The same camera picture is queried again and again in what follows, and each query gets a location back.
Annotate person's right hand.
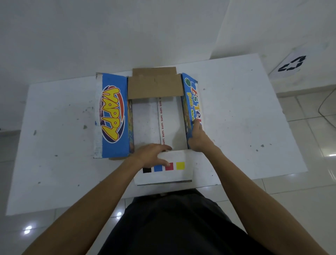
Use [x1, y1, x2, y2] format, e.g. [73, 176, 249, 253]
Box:
[187, 119, 215, 153]

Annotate person's left hand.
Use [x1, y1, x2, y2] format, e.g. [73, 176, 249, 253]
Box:
[130, 143, 173, 170]

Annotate blue printed cardboard box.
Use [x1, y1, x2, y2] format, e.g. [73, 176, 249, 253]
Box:
[93, 67, 203, 186]

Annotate person's left forearm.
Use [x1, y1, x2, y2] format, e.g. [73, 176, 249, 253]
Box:
[22, 155, 144, 255]

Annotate person's right forearm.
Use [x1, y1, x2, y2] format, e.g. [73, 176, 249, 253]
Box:
[202, 144, 329, 255]

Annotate person's black clothing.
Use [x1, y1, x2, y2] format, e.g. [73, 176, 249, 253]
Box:
[98, 189, 274, 255]

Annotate white sign with recycling symbol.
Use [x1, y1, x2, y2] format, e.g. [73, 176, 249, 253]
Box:
[269, 44, 329, 80]

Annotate thin black cable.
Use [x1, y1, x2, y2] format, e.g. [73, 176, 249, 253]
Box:
[318, 88, 336, 129]

